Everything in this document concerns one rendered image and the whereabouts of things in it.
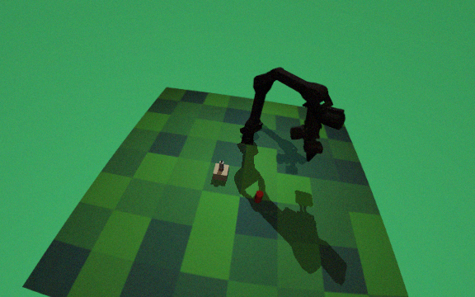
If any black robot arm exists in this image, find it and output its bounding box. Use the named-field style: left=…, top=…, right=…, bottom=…
left=240, top=67, right=346, bottom=145

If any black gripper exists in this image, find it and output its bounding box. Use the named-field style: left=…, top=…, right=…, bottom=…
left=302, top=120, right=323, bottom=162

